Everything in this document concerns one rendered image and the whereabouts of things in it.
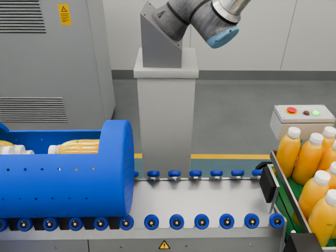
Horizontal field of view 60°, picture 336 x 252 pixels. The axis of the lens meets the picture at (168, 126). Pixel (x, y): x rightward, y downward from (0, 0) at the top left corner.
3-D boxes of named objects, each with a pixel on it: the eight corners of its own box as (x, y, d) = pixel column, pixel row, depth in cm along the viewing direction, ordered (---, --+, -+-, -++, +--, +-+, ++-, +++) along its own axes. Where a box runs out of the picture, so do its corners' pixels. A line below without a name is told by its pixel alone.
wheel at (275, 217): (267, 212, 88) (270, 214, 86) (282, 212, 88) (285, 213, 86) (268, 227, 88) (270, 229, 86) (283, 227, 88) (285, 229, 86)
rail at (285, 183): (269, 156, 113) (271, 150, 111) (271, 156, 113) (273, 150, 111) (313, 253, 80) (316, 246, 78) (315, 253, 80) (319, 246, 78)
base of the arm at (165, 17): (155, 9, 151) (167, -6, 146) (181, 35, 156) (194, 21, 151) (148, 17, 135) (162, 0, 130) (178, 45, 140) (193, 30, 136)
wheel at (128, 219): (137, 223, 88) (136, 225, 86) (124, 232, 88) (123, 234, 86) (129, 211, 88) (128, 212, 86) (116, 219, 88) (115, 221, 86)
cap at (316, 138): (324, 141, 99) (326, 137, 98) (317, 145, 97) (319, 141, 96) (314, 135, 101) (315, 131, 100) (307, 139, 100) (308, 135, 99)
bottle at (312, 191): (308, 233, 91) (326, 192, 80) (288, 218, 95) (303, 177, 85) (320, 221, 94) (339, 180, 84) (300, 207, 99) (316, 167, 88)
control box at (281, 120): (269, 125, 121) (274, 104, 115) (316, 125, 122) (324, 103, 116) (276, 140, 113) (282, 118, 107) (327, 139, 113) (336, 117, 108)
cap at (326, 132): (335, 132, 103) (336, 128, 102) (335, 138, 100) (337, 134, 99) (323, 129, 104) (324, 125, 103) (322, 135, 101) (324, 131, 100)
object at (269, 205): (256, 190, 102) (262, 163, 95) (262, 190, 102) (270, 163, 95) (264, 214, 94) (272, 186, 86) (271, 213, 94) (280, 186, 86)
